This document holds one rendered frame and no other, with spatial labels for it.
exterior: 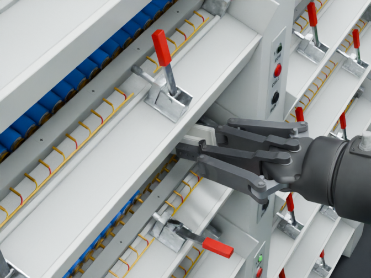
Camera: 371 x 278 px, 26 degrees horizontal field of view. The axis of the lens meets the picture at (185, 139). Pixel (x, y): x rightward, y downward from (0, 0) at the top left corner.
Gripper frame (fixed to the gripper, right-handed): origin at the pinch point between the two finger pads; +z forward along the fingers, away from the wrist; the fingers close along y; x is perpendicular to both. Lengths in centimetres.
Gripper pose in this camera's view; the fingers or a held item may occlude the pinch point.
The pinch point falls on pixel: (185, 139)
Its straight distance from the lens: 97.7
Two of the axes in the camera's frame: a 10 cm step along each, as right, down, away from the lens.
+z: -8.6, -1.9, 4.7
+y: -4.9, 5.7, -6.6
